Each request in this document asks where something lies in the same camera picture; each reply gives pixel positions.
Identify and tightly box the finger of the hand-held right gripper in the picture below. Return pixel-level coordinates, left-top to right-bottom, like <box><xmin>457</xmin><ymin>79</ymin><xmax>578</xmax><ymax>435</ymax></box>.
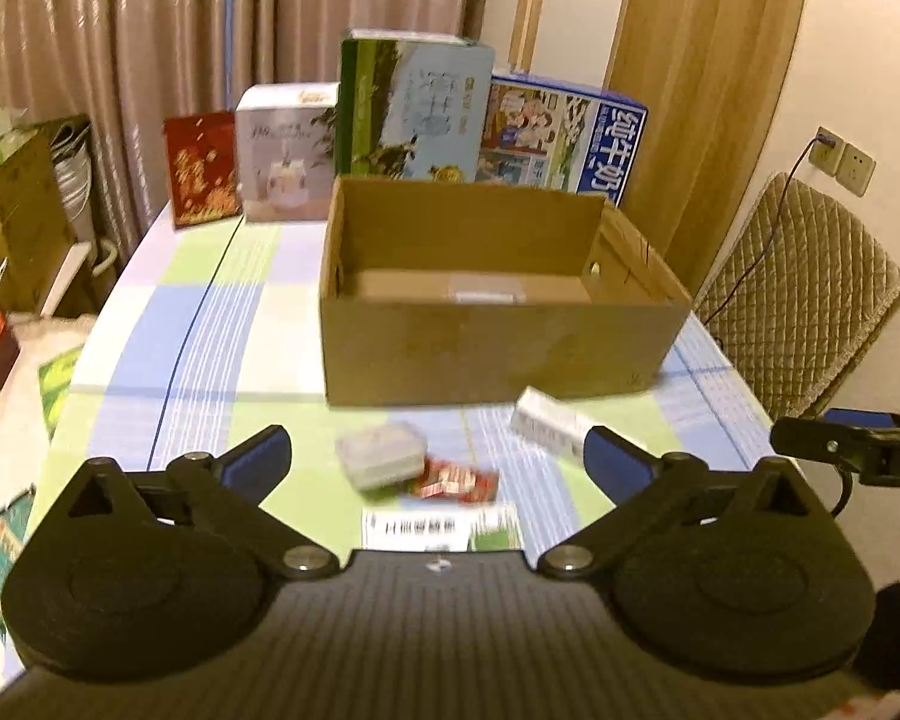
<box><xmin>769</xmin><ymin>416</ymin><xmax>875</xmax><ymax>467</ymax></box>
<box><xmin>825</xmin><ymin>408</ymin><xmax>900</xmax><ymax>430</ymax></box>

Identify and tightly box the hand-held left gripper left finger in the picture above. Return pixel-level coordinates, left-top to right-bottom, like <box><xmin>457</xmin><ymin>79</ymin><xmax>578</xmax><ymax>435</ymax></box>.
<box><xmin>41</xmin><ymin>424</ymin><xmax>340</xmax><ymax>580</ymax></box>

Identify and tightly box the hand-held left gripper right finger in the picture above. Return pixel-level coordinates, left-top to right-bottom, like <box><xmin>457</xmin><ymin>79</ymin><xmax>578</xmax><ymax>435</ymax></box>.
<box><xmin>536</xmin><ymin>426</ymin><xmax>830</xmax><ymax>580</ymax></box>

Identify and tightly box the white ointment box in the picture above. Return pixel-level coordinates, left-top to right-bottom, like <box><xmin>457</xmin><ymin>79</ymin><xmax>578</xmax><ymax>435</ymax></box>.
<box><xmin>511</xmin><ymin>386</ymin><xmax>605</xmax><ymax>460</ymax></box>

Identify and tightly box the clear plastic box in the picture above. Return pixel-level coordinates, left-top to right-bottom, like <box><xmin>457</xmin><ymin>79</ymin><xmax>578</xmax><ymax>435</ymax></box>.
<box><xmin>335</xmin><ymin>422</ymin><xmax>430</xmax><ymax>494</ymax></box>

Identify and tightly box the red candy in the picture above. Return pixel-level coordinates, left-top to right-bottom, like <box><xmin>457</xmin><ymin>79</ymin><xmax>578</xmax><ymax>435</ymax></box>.
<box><xmin>411</xmin><ymin>457</ymin><xmax>500</xmax><ymax>503</ymax></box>

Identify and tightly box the green toothpaste box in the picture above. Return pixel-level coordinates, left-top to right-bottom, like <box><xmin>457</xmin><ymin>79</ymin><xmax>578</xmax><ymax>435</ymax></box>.
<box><xmin>361</xmin><ymin>506</ymin><xmax>524</xmax><ymax>554</ymax></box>

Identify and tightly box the checked tablecloth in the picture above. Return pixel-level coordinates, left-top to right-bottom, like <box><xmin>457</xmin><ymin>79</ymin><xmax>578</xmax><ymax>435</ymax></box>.
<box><xmin>15</xmin><ymin>206</ymin><xmax>788</xmax><ymax>560</ymax></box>

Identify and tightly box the chair with quilted cover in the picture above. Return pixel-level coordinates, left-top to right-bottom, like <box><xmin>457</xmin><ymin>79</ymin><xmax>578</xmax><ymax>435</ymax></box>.
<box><xmin>694</xmin><ymin>172</ymin><xmax>900</xmax><ymax>518</ymax></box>

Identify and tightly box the red gift box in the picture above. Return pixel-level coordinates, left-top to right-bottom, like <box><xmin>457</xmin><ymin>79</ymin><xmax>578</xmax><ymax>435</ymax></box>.
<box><xmin>163</xmin><ymin>111</ymin><xmax>242</xmax><ymax>230</ymax></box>

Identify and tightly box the white humidifier box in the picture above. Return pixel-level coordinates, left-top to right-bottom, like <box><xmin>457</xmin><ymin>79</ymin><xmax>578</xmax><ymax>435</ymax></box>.
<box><xmin>234</xmin><ymin>82</ymin><xmax>340</xmax><ymax>222</ymax></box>

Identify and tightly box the tall brown cardboard box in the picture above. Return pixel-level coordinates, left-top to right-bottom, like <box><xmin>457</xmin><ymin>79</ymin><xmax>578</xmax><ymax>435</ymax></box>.
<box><xmin>0</xmin><ymin>116</ymin><xmax>95</xmax><ymax>316</ymax></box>

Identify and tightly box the blue milk carton box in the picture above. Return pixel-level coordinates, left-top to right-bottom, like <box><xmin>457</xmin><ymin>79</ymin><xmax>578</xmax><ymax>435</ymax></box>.
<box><xmin>476</xmin><ymin>71</ymin><xmax>648</xmax><ymax>207</ymax></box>

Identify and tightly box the wooden door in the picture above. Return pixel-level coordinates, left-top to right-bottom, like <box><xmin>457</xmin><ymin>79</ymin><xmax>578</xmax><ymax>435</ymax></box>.
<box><xmin>604</xmin><ymin>0</ymin><xmax>815</xmax><ymax>293</ymax></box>

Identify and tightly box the green milk carton box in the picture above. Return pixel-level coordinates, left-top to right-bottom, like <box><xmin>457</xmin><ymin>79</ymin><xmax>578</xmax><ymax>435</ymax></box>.
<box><xmin>337</xmin><ymin>30</ymin><xmax>496</xmax><ymax>182</ymax></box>

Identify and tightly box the beige curtain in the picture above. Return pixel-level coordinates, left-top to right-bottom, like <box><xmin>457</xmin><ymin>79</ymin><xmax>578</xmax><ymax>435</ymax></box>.
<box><xmin>0</xmin><ymin>0</ymin><xmax>496</xmax><ymax>256</ymax></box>

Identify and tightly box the wooden slat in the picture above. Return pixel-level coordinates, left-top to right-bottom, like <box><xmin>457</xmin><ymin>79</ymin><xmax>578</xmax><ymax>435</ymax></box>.
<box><xmin>514</xmin><ymin>0</ymin><xmax>545</xmax><ymax>74</ymax></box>

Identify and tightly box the dark power cable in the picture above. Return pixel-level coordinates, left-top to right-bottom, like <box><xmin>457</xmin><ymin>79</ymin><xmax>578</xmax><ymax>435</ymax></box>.
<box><xmin>720</xmin><ymin>131</ymin><xmax>833</xmax><ymax>316</ymax></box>

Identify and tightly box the wall socket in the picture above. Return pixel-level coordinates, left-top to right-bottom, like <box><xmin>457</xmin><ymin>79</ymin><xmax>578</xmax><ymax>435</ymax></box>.
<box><xmin>808</xmin><ymin>126</ymin><xmax>845</xmax><ymax>172</ymax></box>
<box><xmin>836</xmin><ymin>142</ymin><xmax>876</xmax><ymax>197</ymax></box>

